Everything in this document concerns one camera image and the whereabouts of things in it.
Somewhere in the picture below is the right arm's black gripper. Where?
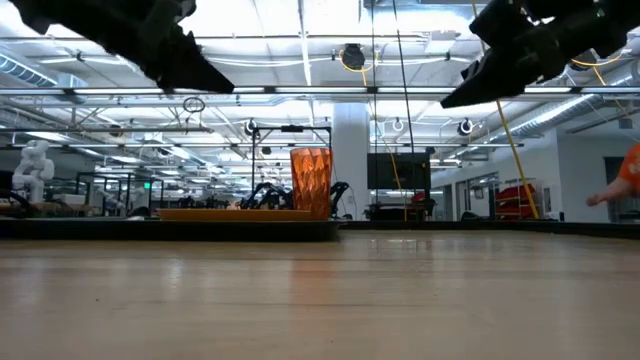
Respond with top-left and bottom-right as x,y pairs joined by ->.
440,22 -> 571,109

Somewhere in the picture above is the left arm's black gripper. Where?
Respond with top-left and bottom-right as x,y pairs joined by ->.
74,0 -> 236,95

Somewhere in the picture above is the orange faceted plastic cup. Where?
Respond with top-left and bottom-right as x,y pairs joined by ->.
289,146 -> 334,222

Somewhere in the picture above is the red storage bin shelf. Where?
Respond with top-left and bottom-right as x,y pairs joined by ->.
494,182 -> 540,220

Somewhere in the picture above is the long white light bar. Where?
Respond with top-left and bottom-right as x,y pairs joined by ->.
0,85 -> 640,96

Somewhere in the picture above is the black television screen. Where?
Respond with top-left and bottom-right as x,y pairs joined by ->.
366,152 -> 432,191

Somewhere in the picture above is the white square column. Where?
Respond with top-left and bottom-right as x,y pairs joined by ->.
331,102 -> 371,221

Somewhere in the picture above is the person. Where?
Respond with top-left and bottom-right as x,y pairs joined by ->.
585,143 -> 640,208

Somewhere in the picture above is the white humanoid robot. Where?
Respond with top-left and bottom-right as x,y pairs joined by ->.
11,139 -> 56,204

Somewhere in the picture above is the right arm's wrist camera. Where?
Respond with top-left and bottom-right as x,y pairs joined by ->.
468,0 -> 531,51

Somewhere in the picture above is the silver ventilation duct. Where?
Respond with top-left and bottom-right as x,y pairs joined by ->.
492,93 -> 640,142

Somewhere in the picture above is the thick yellow cable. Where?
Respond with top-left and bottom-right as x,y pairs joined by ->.
471,0 -> 541,220

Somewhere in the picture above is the thin black hanging cable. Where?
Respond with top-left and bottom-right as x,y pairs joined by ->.
391,0 -> 417,197
370,0 -> 380,221

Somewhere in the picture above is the black tube frame stand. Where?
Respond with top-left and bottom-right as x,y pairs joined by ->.
250,125 -> 333,201

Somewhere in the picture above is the black table edge frame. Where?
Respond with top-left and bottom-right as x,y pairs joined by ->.
339,219 -> 640,240

